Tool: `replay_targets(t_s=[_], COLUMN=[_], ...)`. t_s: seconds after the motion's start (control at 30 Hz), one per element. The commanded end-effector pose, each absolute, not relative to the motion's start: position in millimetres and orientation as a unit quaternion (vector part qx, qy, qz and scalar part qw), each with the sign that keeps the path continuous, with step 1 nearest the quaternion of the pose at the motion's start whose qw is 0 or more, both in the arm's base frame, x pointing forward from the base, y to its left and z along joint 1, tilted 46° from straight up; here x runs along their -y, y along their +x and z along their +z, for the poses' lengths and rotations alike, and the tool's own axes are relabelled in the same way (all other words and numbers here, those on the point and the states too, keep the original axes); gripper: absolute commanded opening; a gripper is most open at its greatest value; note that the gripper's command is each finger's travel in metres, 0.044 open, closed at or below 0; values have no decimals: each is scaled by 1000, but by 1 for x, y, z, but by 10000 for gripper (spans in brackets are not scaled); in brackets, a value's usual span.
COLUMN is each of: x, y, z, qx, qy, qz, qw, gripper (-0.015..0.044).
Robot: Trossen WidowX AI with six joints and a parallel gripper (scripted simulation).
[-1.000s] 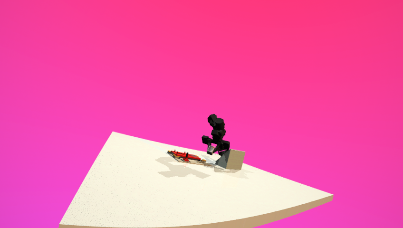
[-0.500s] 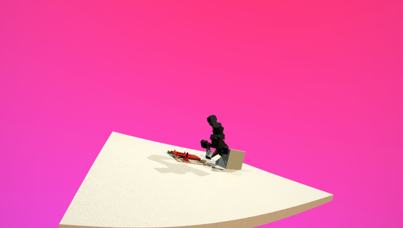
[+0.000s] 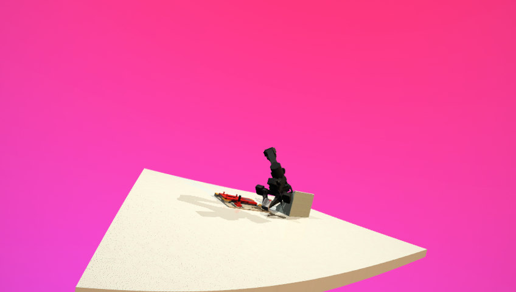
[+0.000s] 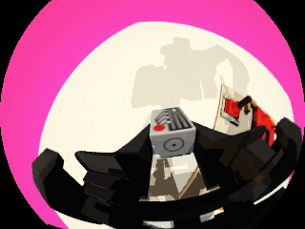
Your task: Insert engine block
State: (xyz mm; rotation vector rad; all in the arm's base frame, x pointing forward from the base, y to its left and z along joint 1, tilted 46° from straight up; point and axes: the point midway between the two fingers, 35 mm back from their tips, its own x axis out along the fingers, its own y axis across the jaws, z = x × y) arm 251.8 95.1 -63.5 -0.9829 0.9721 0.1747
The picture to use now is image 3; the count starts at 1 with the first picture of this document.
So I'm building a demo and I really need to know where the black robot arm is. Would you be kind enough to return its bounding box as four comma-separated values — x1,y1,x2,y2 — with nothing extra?
263,147,293,193

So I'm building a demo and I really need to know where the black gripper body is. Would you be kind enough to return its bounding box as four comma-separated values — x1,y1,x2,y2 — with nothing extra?
255,183,291,204

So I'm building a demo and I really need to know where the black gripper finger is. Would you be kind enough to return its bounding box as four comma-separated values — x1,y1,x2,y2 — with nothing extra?
262,190,268,203
269,193,282,208

